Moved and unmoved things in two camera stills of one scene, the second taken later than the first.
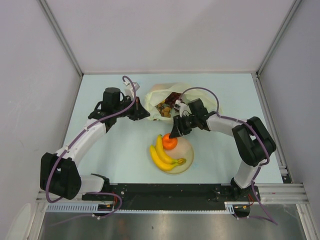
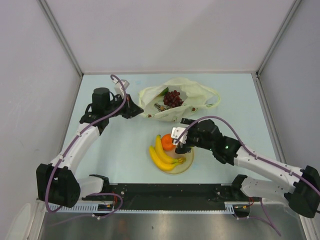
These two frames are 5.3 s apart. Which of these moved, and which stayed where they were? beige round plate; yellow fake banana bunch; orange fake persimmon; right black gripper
Moved: right black gripper
Stayed: orange fake persimmon; beige round plate; yellow fake banana bunch
